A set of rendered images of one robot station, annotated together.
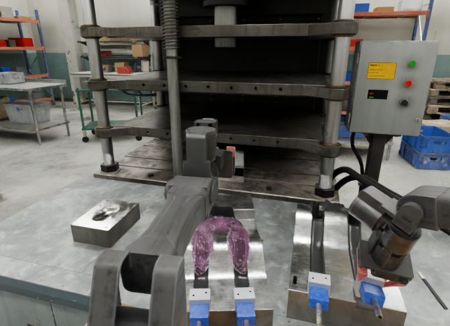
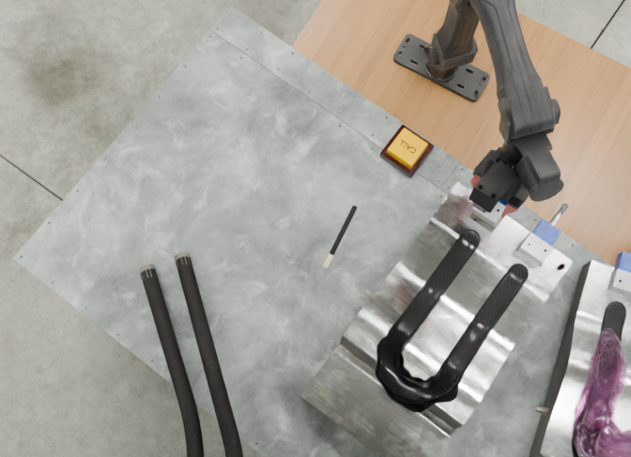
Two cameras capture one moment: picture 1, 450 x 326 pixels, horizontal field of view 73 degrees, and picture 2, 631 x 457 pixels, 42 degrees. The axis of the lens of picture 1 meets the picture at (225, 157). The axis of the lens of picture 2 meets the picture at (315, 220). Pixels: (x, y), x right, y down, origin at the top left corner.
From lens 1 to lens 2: 150 cm
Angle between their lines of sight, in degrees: 84
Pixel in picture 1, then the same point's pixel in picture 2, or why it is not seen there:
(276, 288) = (548, 318)
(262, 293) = (593, 287)
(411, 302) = (387, 230)
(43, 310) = not seen: outside the picture
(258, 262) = (582, 336)
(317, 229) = (463, 352)
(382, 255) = not seen: hidden behind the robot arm
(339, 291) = (512, 234)
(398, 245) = not seen: hidden behind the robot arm
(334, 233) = (443, 330)
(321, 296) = (546, 228)
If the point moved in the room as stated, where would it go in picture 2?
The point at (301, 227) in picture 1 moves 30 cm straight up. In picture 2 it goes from (487, 366) to (527, 348)
